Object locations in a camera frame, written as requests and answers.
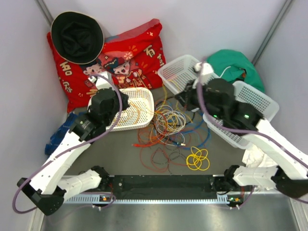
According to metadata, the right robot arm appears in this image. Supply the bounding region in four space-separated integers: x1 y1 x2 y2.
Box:
175 78 308 200

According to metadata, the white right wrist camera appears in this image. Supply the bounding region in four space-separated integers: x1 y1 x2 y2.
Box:
194 62 214 84

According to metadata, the green cloth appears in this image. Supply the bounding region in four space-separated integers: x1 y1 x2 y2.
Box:
206 49 265 93

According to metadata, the blue plaid cloth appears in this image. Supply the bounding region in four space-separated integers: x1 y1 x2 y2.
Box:
44 113 78 156

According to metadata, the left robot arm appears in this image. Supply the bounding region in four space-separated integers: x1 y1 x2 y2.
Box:
17 88 129 216

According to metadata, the white rectangular basket centre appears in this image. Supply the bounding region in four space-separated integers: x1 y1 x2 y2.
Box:
157 54 219 96

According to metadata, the red printed pillow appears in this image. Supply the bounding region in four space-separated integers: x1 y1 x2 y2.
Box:
47 19 166 113

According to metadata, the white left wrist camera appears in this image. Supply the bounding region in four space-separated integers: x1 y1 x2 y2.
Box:
88 71 112 90

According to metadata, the orange cable in basket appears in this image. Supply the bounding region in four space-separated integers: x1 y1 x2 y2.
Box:
117 89 150 126

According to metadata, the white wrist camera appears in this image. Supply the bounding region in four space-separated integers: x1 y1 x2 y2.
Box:
88 71 112 90
194 62 214 84

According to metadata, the black thin wire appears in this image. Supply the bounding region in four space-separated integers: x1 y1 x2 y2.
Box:
151 96 191 172

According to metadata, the white slotted cable duct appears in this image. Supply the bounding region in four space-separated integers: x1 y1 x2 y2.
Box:
64 193 244 205

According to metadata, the thick red ethernet cable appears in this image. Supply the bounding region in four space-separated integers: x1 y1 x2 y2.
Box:
132 141 159 148

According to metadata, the white rectangular basket right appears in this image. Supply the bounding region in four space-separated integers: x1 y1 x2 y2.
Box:
203 81 280 150

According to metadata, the yellow thin cable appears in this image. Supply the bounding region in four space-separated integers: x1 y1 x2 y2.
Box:
186 146 210 171

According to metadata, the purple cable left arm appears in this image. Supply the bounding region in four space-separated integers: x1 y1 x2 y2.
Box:
12 74 121 214

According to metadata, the black round hat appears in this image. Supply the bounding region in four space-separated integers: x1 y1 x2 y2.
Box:
51 11 105 64

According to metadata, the orange thin wire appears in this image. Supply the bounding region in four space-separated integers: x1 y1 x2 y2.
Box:
137 105 174 150

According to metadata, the white rectangular basket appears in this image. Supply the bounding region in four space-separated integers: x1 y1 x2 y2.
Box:
203 81 280 150
157 54 219 96

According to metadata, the blue ethernet cable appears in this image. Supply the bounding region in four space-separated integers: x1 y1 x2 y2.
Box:
154 101 212 151

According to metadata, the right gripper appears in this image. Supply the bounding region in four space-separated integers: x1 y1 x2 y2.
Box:
174 79 222 121

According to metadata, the white basket with rounded corners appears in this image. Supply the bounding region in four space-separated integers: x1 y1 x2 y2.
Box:
83 87 154 132

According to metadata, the white grey wire coil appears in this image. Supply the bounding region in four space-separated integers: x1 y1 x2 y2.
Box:
155 108 187 135

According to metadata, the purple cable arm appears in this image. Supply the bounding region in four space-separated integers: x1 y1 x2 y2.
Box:
196 61 308 210
12 74 121 214

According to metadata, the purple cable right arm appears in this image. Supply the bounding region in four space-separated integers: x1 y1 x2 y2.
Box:
196 61 308 210

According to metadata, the white cloth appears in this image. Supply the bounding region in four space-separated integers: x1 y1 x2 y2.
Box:
242 144 278 168

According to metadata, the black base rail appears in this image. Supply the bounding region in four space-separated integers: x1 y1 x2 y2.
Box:
110 175 217 200

